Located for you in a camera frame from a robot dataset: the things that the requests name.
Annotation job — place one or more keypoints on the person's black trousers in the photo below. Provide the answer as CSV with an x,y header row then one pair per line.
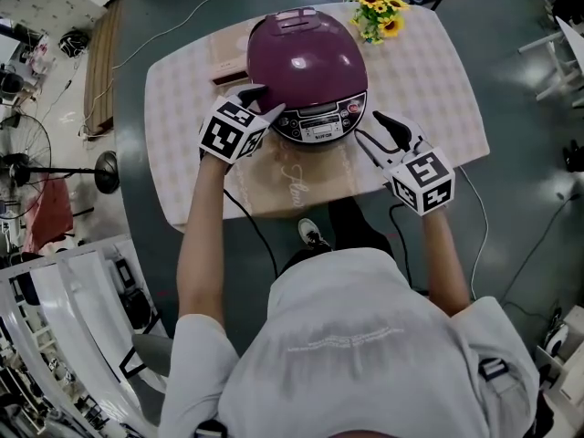
x,y
356,231

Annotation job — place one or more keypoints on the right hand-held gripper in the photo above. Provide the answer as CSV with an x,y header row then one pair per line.
x,y
424,178

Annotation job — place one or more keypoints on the brown striped mat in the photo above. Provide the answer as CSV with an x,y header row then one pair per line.
x,y
102,62

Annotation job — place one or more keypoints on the white desk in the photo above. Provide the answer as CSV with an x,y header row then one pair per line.
x,y
572,39

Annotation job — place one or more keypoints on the checkered beige tablecloth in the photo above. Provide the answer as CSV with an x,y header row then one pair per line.
x,y
433,98

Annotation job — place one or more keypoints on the small pink box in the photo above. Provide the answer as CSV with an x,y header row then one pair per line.
x,y
228,48

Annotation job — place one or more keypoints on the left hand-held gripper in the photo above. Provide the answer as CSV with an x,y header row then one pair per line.
x,y
230,132

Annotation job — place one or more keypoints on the white shelf rack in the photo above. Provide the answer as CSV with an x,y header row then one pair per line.
x,y
68,299

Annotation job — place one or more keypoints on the red cloth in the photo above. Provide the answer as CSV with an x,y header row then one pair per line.
x,y
50,217

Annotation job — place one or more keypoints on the black standing fan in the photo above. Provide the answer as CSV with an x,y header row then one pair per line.
x,y
107,171

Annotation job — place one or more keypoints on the sunflower bouquet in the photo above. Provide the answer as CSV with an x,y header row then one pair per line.
x,y
391,24

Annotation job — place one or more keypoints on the grey chair with black legs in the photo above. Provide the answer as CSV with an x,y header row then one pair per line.
x,y
155,354

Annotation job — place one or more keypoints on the person's white shirt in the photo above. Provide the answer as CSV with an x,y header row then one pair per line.
x,y
356,363

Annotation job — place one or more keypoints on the person's right forearm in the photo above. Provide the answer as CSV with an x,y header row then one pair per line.
x,y
445,267

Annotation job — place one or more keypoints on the purple rice cooker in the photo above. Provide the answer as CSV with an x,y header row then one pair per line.
x,y
305,57

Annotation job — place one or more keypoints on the person's left white shoe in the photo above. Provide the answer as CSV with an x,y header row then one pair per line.
x,y
312,233

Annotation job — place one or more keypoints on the person's left forearm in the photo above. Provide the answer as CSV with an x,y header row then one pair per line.
x,y
196,253

